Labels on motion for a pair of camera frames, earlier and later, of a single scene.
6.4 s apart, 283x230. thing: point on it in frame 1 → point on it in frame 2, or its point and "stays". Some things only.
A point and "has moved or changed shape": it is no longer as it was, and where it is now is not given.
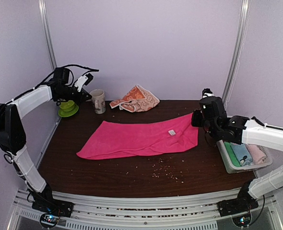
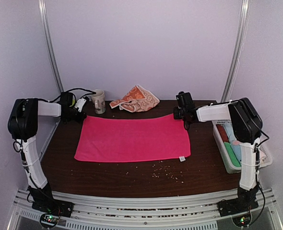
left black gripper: [81, 98] → [83, 116]
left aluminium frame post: [42, 9] stays
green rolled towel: [232, 154] stays
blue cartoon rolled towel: [242, 154] stays
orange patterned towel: [137, 99] stays
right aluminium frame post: [245, 7] stays
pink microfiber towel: [111, 139] has moved or changed shape
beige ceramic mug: [99, 100] stays
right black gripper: [194, 121] → [176, 115]
